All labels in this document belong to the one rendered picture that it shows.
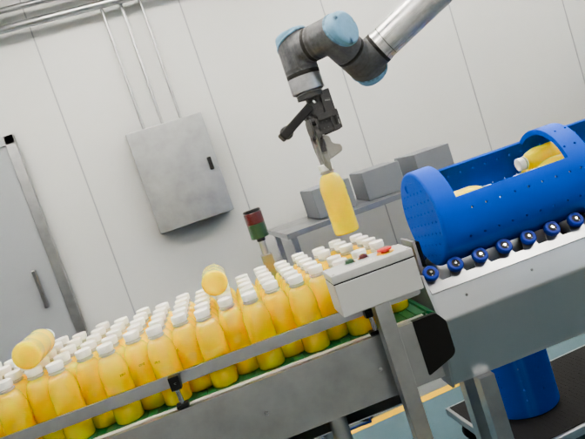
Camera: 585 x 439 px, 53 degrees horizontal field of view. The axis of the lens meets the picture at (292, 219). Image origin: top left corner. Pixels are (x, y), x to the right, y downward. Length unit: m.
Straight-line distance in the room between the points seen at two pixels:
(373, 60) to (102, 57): 3.61
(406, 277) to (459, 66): 4.41
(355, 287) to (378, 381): 0.30
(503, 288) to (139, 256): 3.57
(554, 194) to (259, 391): 0.95
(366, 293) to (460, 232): 0.39
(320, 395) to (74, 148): 3.71
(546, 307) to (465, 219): 0.36
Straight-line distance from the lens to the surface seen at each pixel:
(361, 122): 5.19
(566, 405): 2.59
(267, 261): 1.99
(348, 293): 1.34
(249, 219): 1.96
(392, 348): 1.43
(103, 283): 4.89
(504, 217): 1.69
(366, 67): 1.59
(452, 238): 1.63
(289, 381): 1.48
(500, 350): 1.80
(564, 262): 1.80
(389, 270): 1.36
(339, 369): 1.50
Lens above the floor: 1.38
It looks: 6 degrees down
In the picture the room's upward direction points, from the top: 18 degrees counter-clockwise
